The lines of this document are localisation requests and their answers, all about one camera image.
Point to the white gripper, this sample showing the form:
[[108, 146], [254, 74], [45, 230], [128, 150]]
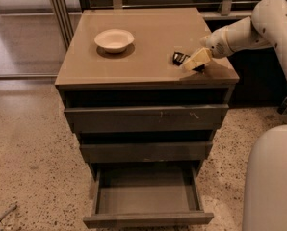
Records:
[[217, 44]]

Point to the black rxbar chocolate wrapper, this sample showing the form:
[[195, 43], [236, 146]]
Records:
[[179, 58]]

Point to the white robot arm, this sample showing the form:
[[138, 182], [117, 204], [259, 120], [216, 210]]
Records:
[[265, 197]]

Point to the grey top drawer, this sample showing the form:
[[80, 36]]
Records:
[[146, 119]]

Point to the grey drawer cabinet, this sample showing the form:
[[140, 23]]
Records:
[[143, 75]]

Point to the grey middle drawer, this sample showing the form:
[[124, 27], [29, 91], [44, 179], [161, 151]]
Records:
[[145, 152]]

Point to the grey open bottom drawer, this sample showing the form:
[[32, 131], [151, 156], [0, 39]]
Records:
[[146, 194]]

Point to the white ceramic bowl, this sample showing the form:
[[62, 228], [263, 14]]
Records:
[[114, 40]]

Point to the small dark floor object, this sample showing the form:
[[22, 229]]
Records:
[[282, 109]]

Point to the grey metal floor bar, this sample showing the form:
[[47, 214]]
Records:
[[8, 211]]

